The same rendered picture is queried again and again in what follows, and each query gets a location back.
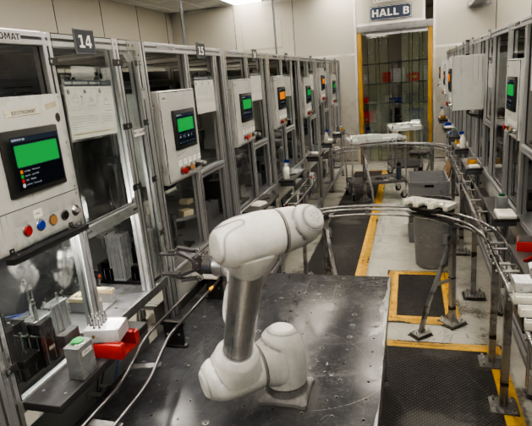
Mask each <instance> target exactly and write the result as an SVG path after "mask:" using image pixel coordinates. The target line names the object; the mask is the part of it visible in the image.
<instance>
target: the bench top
mask: <svg viewBox="0 0 532 426"><path fill-rule="evenodd" d="M288 276H291V277H288ZM391 280H392V278H391V277H390V276H338V275H309V274H281V273H270V274H269V276H268V277H267V279H266V282H265V284H264V286H263V288H262V289H261V300H260V307H259V313H258V319H257V325H256V331H255V342H256V341H257V340H259V339H260V338H261V334H262V332H263V331H264V330H265V329H266V328H267V327H268V326H270V325H272V324H274V323H277V322H285V323H289V324H291V325H293V327H294V328H295V329H296V330H297V332H298V333H299V334H300V335H301V337H302V340H303V342H304V347H305V353H306V361H307V377H313V378H315V383H314V384H313V385H312V387H311V391H310V395H309V398H308V401H307V406H308V407H307V409H305V410H299V409H298V408H293V407H278V406H270V405H266V406H261V405H259V404H258V399H259V398H260V397H261V395H262V393H263V391H264V389H265V387H264V388H262V389H260V390H258V391H256V392H253V393H251V394H248V395H247V396H242V397H240V398H237V399H234V400H231V401H213V400H212V399H210V398H207V397H206V395H205V394H204V391H203V390H202V388H201V385H200V380H199V372H200V367H201V366H202V364H203V363H204V362H205V361H206V360H207V359H208V358H210V357H211V355H212V354H213V352H214V351H215V349H216V347H217V345H218V343H219V342H220V341H222V340H223V339H224V331H225V323H224V321H223V317H222V305H223V300H221V299H206V298H204V299H203V300H202V301H201V303H200V304H199V305H198V306H197V307H196V308H195V310H194V311H193V312H192V313H191V314H190V315H189V316H188V318H187V319H186V320H185V326H184V336H185V342H186V343H188V344H189V346H188V347H187V348H179V347H165V349H164V351H163V354H162V357H161V359H160V362H162V366H161V367H160V368H156V372H155V373H154V375H153V377H152V379H151V382H150V384H149V385H148V386H147V388H146V389H145V391H144V393H143V394H142V396H141V397H140V399H139V400H138V401H137V402H136V403H135V404H134V405H133V407H132V408H131V409H130V410H129V412H128V413H127V414H126V415H125V417H124V418H123V419H122V420H121V422H120V423H123V426H378V425H379V416H380V406H381V388H382V377H383V367H384V358H385V347H386V338H387V319H388V310H389V300H390V291H391ZM341 285H342V287H340V286H341ZM206 292H207V289H206V284H205V285H204V286H203V287H202V288H201V289H200V290H199V292H198V293H197V294H196V295H195V296H194V297H193V298H192V299H191V300H190V301H189V302H188V303H187V304H186V306H185V307H184V308H183V309H182V310H181V311H180V312H179V313H178V314H177V315H176V316H175V317H174V318H173V320H181V319H182V318H183V317H184V316H185V315H186V314H187V313H188V312H189V311H190V310H191V309H192V308H193V306H194V305H195V304H196V303H197V302H198V301H199V300H200V299H201V297H202V296H203V295H204V294H205V293H206ZM298 292H301V293H298ZM289 310H293V311H292V312H289ZM164 341H165V334H164V329H163V330H162V331H161V332H160V334H159V335H158V336H157V337H156V338H155V339H154V340H153V341H152V342H151V343H150V344H149V345H148V346H147V347H146V349H145V350H144V351H143V352H142V353H141V354H140V355H139V356H138V357H137V358H136V359H135V361H134V363H155V362H156V359H157V356H158V354H159V352H160V350H161V348H162V345H163V343H164ZM255 342H254V343H255ZM152 369H153V368H149V369H131V370H130V371H129V374H128V375H127V377H126V379H125V381H124V382H123V383H122V385H121V386H120V388H119V389H118V391H117V392H116V393H115V395H114V396H113V397H112V398H111V399H110V400H109V402H108V403H107V404H106V405H105V406H104V407H103V408H102V409H101V411H100V412H99V413H98V414H97V415H95V417H94V418H93V419H99V420H106V421H112V422H115V421H116V420H117V419H118V417H119V416H120V415H121V414H122V412H123V411H124V410H125V409H126V407H127V406H128V405H129V404H130V403H131V402H132V401H133V400H134V398H135V397H136V396H137V395H138V393H139V392H140V390H141V389H142V387H143V385H144V384H145V382H146V381H147V379H148V377H149V375H150V373H151V371H152ZM125 371H126V369H125V370H124V371H123V372H122V373H121V374H120V376H119V377H118V378H117V379H116V380H115V381H114V382H113V383H112V384H111V385H110V386H109V387H108V388H107V390H106V391H105V392H104V393H103V394H102V395H101V396H100V397H99V398H98V399H97V400H96V401H95V402H94V404H93V405H92V406H91V407H90V408H89V409H88V410H87V411H86V412H85V413H84V414H83V415H82V416H81V417H80V419H79V420H78V421H77V422H76V423H75V424H74V425H73V426H81V425H82V423H83V422H84V421H85V420H86V419H87V418H88V417H89V416H90V415H91V414H92V413H93V412H94V411H95V410H96V409H97V408H98V407H99V406H100V405H101V403H102V402H103V401H104V400H105V399H106V398H107V397H108V396H109V394H110V393H111V392H112V391H113V390H114V388H115V387H116V386H117V384H118V382H119V381H120V380H121V379H122V377H123V375H124V373H125Z"/></svg>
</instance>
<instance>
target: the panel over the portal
mask: <svg viewBox="0 0 532 426"><path fill-rule="evenodd" d="M410 2H412V17H408V18H400V19H385V20H378V21H371V22H370V7H375V6H382V5H390V4H397V3H410ZM422 19H425V0H398V1H391V2H384V3H373V0H356V25H357V27H361V26H369V25H384V24H391V23H399V22H407V21H415V20H422Z"/></svg>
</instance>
